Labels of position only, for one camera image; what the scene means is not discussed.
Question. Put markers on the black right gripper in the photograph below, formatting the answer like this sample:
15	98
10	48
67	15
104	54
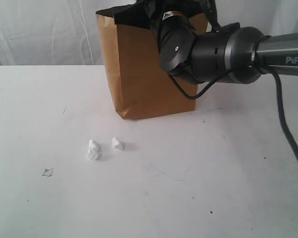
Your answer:
144	13

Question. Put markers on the small white figurine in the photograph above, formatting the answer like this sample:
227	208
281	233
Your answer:
93	150
117	144

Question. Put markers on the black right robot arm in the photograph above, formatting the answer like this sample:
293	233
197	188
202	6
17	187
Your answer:
192	45

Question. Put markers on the brown paper bag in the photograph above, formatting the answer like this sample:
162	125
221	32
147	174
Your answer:
139	87

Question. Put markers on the white backdrop curtain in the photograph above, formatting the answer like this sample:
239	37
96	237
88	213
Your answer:
64	32

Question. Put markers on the torn plastic scrap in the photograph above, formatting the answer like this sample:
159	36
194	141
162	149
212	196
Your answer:
48	172

